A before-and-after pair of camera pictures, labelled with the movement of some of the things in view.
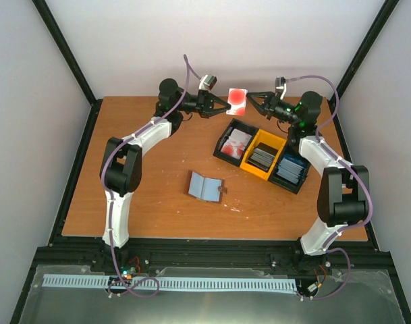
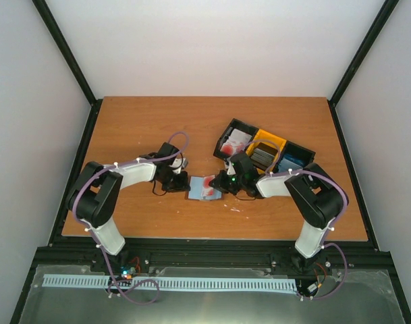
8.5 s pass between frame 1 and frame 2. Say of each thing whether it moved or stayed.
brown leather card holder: stayed
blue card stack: stayed
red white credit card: moved
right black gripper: moved
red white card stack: stayed
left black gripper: moved
